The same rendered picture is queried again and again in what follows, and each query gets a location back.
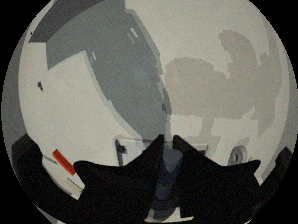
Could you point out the red-handled screwdriver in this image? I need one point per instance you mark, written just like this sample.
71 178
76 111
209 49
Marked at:
64 163

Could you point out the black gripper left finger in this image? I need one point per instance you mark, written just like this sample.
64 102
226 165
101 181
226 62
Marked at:
137 179

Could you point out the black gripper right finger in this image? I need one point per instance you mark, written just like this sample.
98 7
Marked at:
200 178

